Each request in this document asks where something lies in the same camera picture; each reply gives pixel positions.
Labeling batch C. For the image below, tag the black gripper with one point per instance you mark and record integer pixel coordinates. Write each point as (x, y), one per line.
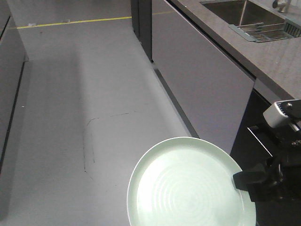
(278, 177)

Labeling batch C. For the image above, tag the light green round plate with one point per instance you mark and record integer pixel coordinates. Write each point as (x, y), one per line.
(185, 181)

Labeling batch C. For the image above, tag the grey sink drying rack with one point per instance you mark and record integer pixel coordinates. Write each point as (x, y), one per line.
(261, 32)

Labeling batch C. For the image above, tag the grey kitchen cabinet unit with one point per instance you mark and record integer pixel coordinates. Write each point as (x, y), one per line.
(212, 71)

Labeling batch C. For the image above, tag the stainless steel sink basin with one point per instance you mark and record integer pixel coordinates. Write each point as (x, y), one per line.
(242, 12)

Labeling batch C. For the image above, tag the chrome kitchen faucet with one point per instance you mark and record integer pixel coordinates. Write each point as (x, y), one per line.
(281, 5)

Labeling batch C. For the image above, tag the dark tall cabinet panel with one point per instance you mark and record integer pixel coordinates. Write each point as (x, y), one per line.
(141, 12)

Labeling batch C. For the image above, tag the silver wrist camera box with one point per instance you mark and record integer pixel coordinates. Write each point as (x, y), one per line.
(282, 113)

